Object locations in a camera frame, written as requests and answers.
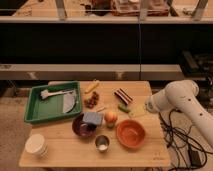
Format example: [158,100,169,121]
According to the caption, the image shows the red-yellow apple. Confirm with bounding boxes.
[104,111,118,123]

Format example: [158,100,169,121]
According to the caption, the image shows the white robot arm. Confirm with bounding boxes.
[145,80,213,148]

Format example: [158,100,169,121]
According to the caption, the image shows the dark purple bowl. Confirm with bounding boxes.
[72,115,97,138]

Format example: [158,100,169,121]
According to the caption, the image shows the red-orange bowl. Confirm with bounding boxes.
[116,119,146,149]

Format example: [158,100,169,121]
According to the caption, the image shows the striped dark red block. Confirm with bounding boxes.
[114,89,133,105]

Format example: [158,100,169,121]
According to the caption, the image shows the bunch of red grapes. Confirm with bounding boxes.
[84,92,99,109]

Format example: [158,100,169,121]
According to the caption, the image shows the green cucumber piece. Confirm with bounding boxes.
[118,104,131,113]

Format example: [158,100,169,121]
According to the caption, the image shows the blue-grey sponge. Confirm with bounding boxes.
[83,112,103,125]

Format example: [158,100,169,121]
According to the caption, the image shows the yellow cheese slice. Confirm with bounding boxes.
[129,103,146,118]

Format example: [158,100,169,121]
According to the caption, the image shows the grey half-round plate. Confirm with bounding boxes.
[63,92,76,113]

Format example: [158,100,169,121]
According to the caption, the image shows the small metal cup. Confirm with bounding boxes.
[95,135,110,152]

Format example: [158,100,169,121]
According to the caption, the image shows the green plastic tray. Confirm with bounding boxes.
[24,81,82,124]

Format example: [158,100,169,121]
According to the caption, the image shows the black equipment on shelf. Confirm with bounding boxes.
[179,51,213,77]

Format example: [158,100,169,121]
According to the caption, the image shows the black power adapter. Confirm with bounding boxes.
[188,148,201,167]

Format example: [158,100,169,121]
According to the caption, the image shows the black cables on floor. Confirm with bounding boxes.
[158,108,213,171]

